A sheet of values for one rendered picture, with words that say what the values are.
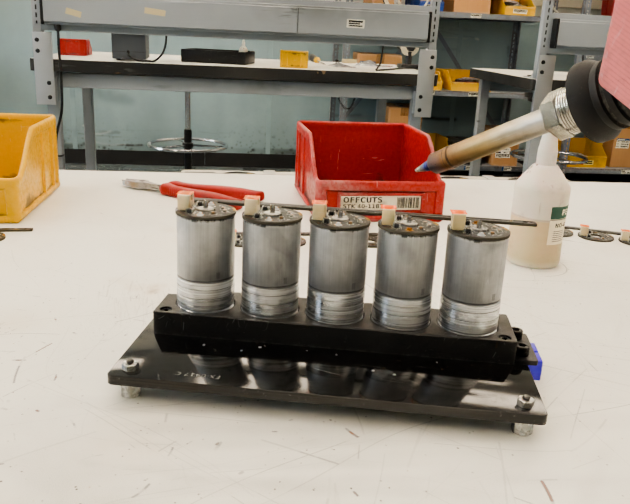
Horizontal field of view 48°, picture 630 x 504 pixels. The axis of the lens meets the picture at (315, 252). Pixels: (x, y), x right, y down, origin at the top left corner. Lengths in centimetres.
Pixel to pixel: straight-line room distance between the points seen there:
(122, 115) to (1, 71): 75
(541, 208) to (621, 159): 448
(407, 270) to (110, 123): 446
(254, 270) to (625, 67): 16
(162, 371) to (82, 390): 3
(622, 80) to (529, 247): 26
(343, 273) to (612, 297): 19
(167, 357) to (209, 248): 5
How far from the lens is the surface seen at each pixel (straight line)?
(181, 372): 27
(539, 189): 45
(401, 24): 256
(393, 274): 28
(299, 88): 258
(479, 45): 489
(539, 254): 46
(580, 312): 40
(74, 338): 33
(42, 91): 260
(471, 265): 28
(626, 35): 21
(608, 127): 22
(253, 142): 467
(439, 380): 28
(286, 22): 250
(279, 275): 29
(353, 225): 28
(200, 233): 29
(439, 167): 26
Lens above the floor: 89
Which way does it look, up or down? 18 degrees down
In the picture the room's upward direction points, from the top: 3 degrees clockwise
